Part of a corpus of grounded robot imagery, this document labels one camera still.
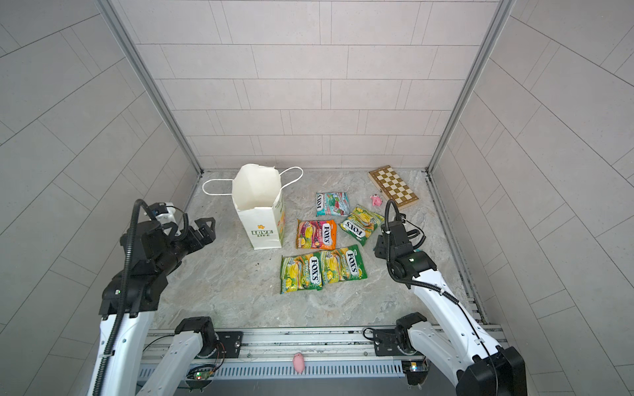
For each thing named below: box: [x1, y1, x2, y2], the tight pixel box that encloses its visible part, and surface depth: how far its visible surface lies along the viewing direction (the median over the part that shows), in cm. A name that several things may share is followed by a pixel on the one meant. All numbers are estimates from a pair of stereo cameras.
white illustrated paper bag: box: [231, 163, 285, 250], surface depth 86 cm
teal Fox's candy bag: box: [315, 191, 351, 217], surface depth 104 cm
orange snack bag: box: [295, 218, 338, 250], surface depth 94 cm
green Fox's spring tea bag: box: [338, 203, 386, 247], surface depth 98 cm
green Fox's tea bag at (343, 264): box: [320, 244, 369, 285], surface depth 86 cm
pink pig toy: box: [370, 193, 384, 207], surface depth 107 cm
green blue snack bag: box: [279, 252, 323, 295], surface depth 84 cm
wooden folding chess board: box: [367, 165, 420, 210], surface depth 110 cm
